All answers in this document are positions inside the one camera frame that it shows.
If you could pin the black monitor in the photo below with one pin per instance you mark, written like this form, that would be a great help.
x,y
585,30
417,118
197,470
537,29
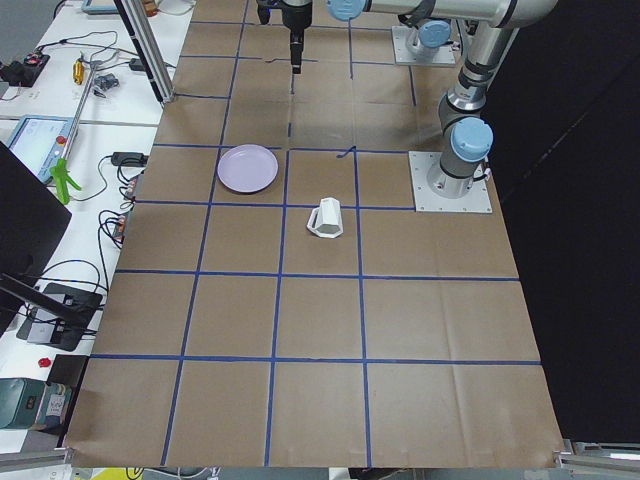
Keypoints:
x,y
33,222

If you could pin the lilac plate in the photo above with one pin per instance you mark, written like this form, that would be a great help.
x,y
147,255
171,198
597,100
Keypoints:
x,y
247,168

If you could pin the black power adapter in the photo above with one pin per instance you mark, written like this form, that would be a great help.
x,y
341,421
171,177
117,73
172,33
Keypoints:
x,y
129,159

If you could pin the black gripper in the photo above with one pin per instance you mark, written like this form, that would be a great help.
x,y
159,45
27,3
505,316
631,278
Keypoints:
x,y
295,16

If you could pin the teal box device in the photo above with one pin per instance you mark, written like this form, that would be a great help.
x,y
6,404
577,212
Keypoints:
x,y
33,404

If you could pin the aluminium frame post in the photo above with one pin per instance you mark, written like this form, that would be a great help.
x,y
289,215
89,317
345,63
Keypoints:
x,y
136,23

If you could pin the long grabber stick green tip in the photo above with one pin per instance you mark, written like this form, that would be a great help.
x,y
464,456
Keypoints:
x,y
59,171

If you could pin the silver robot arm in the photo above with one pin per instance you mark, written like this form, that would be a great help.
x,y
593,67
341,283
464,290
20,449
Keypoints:
x,y
428,36
468,139

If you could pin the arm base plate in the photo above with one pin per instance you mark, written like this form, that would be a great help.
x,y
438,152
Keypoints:
x,y
436,192
444,57

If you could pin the yellow tool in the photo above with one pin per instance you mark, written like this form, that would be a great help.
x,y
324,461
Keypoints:
x,y
78,70

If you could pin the white faceted cup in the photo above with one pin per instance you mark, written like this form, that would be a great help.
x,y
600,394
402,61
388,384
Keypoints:
x,y
325,221

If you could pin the black monitor stand base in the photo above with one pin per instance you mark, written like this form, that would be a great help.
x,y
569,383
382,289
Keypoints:
x,y
60,316

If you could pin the brown paper table cover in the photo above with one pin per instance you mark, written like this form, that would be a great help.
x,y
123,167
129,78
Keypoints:
x,y
234,336

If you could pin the blue teach pendant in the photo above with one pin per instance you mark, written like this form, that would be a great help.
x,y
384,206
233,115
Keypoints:
x,y
37,141

